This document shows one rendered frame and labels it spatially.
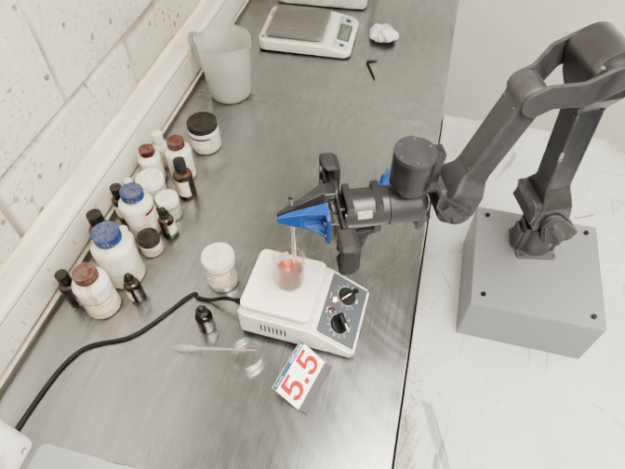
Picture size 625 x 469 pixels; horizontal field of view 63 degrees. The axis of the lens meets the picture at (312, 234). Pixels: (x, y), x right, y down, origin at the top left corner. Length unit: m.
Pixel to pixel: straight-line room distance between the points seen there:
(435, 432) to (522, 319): 0.22
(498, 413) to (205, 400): 0.47
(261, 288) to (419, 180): 0.33
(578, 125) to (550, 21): 1.42
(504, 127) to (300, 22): 0.97
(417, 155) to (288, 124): 0.64
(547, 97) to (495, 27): 1.47
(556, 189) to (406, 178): 0.24
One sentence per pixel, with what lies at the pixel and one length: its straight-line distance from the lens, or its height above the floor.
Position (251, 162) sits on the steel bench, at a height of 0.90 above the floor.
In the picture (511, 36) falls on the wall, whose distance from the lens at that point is 2.14.
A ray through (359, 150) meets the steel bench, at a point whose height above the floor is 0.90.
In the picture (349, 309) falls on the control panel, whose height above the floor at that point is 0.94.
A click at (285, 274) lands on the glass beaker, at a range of 0.80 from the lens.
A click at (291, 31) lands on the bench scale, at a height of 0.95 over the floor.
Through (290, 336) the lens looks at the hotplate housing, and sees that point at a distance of 0.87.
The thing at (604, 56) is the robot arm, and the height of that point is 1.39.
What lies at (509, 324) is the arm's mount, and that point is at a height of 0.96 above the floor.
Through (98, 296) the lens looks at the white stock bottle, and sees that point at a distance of 0.94.
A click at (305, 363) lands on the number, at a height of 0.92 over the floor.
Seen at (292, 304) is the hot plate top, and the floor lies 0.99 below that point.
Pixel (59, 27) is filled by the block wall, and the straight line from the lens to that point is 1.03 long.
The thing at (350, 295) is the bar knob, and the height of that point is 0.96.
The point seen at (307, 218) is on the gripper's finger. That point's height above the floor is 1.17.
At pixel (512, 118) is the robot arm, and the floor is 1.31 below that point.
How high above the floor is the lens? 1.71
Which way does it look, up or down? 52 degrees down
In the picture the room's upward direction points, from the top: straight up
